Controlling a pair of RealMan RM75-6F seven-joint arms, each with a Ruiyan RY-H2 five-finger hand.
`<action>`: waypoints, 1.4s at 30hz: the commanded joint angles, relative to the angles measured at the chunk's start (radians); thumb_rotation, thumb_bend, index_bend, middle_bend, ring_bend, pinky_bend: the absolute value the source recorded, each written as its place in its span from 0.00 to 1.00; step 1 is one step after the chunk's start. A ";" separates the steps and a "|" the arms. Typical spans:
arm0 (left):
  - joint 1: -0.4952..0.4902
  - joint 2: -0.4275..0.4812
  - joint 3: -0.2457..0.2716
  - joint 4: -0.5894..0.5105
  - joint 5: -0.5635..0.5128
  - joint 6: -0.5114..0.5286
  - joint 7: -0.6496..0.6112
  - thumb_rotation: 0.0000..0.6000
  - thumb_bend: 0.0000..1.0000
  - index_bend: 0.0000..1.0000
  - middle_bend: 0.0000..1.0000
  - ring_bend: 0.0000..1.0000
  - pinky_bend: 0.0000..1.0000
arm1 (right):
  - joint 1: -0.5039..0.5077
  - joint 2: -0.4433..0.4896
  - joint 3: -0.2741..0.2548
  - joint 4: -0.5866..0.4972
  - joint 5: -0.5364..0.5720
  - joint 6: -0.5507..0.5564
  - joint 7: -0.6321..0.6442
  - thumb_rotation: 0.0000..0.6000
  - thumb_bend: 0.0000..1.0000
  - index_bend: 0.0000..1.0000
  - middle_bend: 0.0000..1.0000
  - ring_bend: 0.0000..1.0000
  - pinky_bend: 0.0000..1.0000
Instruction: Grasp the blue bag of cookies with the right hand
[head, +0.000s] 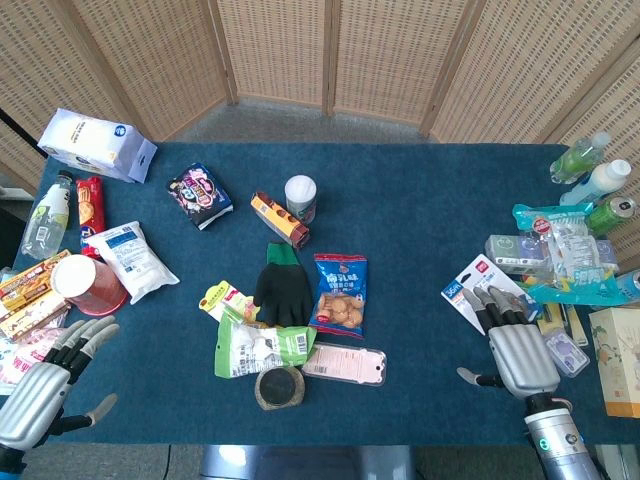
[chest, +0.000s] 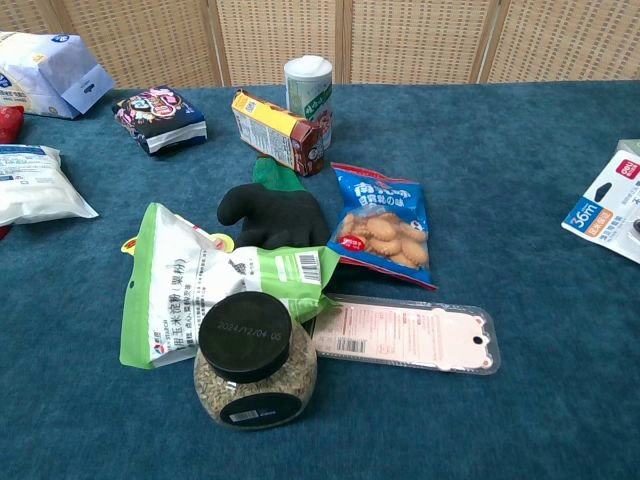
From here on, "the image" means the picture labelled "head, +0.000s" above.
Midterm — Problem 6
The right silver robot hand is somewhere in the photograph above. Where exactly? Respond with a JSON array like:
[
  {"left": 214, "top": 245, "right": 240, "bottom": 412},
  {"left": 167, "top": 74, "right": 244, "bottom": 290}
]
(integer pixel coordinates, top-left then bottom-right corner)
[{"left": 456, "top": 284, "right": 562, "bottom": 400}]

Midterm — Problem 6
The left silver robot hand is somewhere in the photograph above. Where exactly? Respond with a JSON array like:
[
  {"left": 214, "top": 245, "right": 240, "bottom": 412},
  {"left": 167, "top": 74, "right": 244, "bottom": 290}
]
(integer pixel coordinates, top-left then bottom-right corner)
[{"left": 0, "top": 315, "right": 121, "bottom": 454}]

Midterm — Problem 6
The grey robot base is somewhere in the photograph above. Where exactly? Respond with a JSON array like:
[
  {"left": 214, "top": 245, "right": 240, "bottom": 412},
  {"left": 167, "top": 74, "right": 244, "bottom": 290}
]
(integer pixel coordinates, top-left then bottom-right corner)
[{"left": 198, "top": 443, "right": 417, "bottom": 480}]

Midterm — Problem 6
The teal sachet bag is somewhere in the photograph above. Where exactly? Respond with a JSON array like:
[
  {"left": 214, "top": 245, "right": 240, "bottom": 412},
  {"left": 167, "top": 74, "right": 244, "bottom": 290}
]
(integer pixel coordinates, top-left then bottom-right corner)
[{"left": 511, "top": 202, "right": 632, "bottom": 307}]

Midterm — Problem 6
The white plastic pouch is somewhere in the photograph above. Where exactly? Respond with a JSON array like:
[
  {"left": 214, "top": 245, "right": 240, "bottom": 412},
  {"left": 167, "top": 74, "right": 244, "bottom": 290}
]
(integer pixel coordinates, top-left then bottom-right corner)
[{"left": 88, "top": 220, "right": 182, "bottom": 306}]

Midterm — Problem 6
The blue cookie snack bag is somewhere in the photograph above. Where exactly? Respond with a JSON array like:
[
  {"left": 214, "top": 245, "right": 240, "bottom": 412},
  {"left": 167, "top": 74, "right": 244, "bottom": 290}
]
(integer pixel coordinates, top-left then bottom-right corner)
[{"left": 307, "top": 252, "right": 369, "bottom": 342}]

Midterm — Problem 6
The green white snack pouch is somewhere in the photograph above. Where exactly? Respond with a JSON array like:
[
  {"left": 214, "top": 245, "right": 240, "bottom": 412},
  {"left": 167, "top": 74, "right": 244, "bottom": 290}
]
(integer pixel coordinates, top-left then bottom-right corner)
[{"left": 213, "top": 308, "right": 319, "bottom": 379}]

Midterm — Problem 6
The dark purple snack bag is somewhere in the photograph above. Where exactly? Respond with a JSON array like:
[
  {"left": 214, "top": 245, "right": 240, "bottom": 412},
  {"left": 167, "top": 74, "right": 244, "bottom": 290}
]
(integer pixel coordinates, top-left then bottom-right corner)
[{"left": 166, "top": 162, "right": 235, "bottom": 232}]

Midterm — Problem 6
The pink white package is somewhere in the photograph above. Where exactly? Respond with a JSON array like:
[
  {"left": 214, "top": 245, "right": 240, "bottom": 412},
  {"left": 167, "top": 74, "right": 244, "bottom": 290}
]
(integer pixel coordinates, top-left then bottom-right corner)
[{"left": 0, "top": 325, "right": 64, "bottom": 397}]

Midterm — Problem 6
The clear purple plastic case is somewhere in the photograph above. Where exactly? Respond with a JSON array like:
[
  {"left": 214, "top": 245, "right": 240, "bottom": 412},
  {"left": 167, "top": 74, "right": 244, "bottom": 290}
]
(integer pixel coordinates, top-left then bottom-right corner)
[{"left": 541, "top": 326, "right": 592, "bottom": 379}]

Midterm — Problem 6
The wooden chopsticks pack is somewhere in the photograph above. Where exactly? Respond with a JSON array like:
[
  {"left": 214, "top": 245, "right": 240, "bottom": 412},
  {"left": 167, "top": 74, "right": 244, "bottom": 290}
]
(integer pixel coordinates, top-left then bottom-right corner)
[{"left": 564, "top": 303, "right": 592, "bottom": 348}]

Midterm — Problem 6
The beige snack box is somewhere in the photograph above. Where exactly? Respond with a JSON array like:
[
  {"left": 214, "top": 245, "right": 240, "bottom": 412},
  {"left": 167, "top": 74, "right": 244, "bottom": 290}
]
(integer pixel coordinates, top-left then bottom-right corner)
[{"left": 0, "top": 295, "right": 72, "bottom": 342}]

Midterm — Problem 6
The white blue carded tape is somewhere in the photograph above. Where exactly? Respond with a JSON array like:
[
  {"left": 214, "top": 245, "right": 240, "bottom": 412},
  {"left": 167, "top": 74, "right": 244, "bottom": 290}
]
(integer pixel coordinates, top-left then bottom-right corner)
[{"left": 440, "top": 253, "right": 544, "bottom": 337}]

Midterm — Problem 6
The cream floral box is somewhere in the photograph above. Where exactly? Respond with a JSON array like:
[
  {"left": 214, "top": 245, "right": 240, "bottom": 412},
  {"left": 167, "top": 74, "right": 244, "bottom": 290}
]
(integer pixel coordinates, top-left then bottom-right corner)
[{"left": 588, "top": 306, "right": 640, "bottom": 419}]

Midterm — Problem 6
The pocket tissue multipack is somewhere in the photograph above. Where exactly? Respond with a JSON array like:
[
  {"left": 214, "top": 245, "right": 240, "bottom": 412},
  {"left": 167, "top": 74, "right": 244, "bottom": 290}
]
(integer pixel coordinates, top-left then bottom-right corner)
[{"left": 483, "top": 233, "right": 622, "bottom": 277}]

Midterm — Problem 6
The yellow orange snack box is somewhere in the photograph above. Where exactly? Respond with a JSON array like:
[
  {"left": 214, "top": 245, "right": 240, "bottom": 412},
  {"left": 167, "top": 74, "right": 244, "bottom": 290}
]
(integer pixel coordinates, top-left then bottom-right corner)
[{"left": 0, "top": 248, "right": 74, "bottom": 321}]

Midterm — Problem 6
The red paper cup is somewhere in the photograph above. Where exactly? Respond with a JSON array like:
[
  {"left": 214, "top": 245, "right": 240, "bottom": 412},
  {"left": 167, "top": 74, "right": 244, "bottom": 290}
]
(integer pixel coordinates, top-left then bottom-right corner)
[{"left": 49, "top": 253, "right": 129, "bottom": 317}]

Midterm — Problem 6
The blue table mat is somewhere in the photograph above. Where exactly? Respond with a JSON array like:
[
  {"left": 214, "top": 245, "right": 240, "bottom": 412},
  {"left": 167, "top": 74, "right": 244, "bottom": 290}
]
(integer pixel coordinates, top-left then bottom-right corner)
[{"left": 12, "top": 141, "right": 632, "bottom": 448}]

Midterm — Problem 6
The green drink can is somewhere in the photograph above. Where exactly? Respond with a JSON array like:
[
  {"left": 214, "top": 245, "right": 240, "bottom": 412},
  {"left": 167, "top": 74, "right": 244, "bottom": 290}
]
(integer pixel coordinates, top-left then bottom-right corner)
[{"left": 584, "top": 195, "right": 639, "bottom": 237}]

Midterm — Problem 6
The clear water bottle white label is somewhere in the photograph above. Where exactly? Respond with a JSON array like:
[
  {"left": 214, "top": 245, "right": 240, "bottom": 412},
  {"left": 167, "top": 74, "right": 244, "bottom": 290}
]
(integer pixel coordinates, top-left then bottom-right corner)
[{"left": 19, "top": 169, "right": 74, "bottom": 261}]

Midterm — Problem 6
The pink flat blister pack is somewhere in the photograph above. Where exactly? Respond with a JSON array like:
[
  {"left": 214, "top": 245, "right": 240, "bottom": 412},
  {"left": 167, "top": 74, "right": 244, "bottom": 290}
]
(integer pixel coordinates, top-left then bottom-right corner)
[{"left": 300, "top": 342, "right": 388, "bottom": 387}]

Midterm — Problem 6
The white blue bottle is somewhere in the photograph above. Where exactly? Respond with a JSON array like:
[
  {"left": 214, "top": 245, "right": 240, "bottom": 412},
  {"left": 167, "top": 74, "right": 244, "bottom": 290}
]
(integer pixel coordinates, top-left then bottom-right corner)
[{"left": 558, "top": 158, "right": 633, "bottom": 207}]

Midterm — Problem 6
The red cracker pack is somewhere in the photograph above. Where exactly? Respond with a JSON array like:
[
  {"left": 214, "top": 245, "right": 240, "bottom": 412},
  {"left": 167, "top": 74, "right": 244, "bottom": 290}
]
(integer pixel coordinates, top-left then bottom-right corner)
[{"left": 74, "top": 175, "right": 107, "bottom": 259}]

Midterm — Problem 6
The green drink bottle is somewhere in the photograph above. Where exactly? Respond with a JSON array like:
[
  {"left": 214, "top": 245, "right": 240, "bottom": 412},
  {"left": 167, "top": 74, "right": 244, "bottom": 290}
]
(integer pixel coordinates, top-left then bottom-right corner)
[{"left": 549, "top": 131, "right": 613, "bottom": 186}]

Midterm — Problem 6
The pale green red packet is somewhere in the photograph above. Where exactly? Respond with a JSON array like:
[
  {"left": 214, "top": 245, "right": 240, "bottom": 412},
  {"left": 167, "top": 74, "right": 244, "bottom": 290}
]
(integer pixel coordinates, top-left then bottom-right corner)
[{"left": 197, "top": 279, "right": 262, "bottom": 324}]

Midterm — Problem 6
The black green work glove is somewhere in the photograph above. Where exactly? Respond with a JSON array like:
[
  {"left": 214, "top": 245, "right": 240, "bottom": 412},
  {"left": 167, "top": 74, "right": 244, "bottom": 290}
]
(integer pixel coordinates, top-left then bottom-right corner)
[{"left": 252, "top": 241, "right": 316, "bottom": 328}]

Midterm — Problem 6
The white tissue pack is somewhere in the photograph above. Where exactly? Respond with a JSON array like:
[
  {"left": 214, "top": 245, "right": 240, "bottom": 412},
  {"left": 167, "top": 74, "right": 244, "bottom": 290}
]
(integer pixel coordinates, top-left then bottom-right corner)
[{"left": 37, "top": 107, "right": 159, "bottom": 185}]

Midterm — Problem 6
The green jar white lid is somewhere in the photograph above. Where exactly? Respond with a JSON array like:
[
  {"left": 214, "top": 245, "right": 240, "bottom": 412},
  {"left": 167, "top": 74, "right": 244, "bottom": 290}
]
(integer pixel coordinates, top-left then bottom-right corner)
[{"left": 284, "top": 174, "right": 319, "bottom": 225}]

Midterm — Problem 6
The orange brown carton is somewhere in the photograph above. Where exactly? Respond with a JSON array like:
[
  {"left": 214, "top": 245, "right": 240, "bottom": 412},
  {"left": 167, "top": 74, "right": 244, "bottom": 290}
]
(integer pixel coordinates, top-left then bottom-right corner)
[{"left": 249, "top": 191, "right": 311, "bottom": 252}]

